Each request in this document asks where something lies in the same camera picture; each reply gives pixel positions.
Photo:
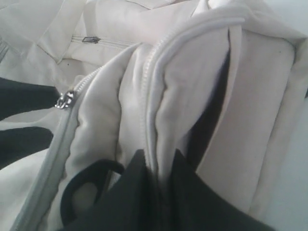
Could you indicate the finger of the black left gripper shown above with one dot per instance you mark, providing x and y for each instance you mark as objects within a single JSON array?
[
  {"x": 17, "y": 97},
  {"x": 18, "y": 143}
]

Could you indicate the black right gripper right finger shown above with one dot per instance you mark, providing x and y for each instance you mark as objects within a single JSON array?
[{"x": 196, "y": 207}]

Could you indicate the cream fabric duffel bag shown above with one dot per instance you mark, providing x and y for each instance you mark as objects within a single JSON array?
[{"x": 222, "y": 81}]

